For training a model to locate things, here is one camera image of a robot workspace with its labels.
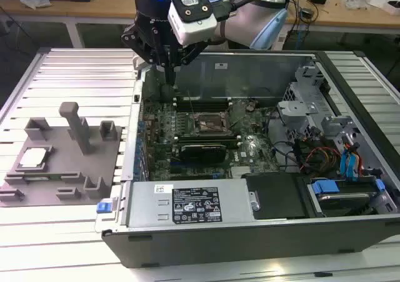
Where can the grey plastic parts rack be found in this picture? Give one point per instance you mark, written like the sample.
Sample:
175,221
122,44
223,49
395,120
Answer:
62,166

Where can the wooden desk white frame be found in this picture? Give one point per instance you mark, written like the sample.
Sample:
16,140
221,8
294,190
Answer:
93,8

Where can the silver metal drive cage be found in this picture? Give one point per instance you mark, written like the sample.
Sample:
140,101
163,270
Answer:
295,107

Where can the hard disk blue carrier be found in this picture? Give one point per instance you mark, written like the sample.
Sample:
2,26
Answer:
325,186

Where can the small metal transformer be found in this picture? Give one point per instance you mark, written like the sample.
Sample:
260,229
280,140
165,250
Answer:
307,14

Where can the black drive bay cover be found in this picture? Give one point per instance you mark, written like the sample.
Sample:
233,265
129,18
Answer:
275,197

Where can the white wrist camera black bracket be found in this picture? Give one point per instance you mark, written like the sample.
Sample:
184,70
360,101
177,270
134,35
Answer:
193,28

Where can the green RAM stick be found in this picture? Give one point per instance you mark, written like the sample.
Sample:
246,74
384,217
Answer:
40,177

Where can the thin metal locking lever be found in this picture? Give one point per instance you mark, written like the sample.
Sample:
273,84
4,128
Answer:
191,102

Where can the black RAM slot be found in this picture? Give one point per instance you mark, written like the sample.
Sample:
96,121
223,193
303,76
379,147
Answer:
218,136
212,107
231,141
212,99

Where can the silver power supply unit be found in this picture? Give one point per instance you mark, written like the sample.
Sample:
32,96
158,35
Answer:
147,207

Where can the black open PC case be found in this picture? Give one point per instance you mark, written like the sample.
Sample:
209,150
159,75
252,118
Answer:
218,247

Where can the white sticker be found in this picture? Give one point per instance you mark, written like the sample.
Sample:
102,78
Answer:
221,65

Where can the silver chipset heatsink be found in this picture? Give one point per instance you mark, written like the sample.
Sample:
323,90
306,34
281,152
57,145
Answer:
240,172

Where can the round coin battery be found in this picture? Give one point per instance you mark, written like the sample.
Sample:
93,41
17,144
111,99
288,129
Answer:
249,107

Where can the silver CPU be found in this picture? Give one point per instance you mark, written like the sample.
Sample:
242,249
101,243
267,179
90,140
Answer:
32,157

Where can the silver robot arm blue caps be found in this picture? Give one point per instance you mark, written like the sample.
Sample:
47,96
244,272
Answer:
243,22

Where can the black graphics card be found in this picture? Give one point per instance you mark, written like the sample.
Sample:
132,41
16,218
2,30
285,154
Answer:
203,152

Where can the CPU socket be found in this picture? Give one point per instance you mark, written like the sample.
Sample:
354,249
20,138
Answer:
207,122

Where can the blue case latch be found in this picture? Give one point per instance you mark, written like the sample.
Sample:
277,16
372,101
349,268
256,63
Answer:
104,207

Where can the green motherboard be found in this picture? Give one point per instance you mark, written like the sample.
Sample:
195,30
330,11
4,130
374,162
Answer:
259,157

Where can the black cylinder inside case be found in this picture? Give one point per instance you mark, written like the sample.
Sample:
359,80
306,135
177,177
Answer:
167,92

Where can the white cardboard box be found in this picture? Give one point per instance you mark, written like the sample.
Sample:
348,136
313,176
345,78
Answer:
393,8

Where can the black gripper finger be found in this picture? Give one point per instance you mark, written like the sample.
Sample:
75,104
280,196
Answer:
137,41
193,52

